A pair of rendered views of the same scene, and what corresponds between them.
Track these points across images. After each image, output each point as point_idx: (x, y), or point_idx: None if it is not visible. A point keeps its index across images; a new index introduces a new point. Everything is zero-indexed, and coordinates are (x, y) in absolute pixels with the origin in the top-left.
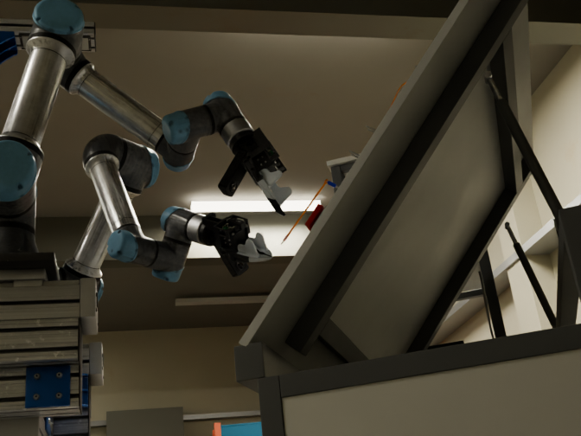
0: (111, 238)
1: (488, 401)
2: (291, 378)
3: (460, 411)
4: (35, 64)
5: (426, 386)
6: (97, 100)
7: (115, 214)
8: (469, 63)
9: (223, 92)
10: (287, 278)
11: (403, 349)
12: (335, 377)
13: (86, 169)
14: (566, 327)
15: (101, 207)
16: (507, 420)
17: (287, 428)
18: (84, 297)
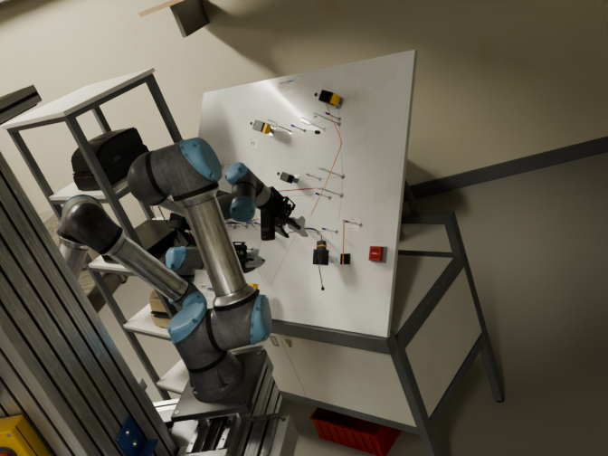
0: (191, 303)
1: (449, 304)
2: (405, 338)
3: (444, 313)
4: (218, 217)
5: (436, 310)
6: (175, 204)
7: (175, 283)
8: None
9: (244, 165)
10: (393, 294)
11: None
12: (416, 327)
13: (109, 251)
14: (459, 263)
15: (73, 267)
16: (453, 307)
17: (409, 359)
18: (267, 361)
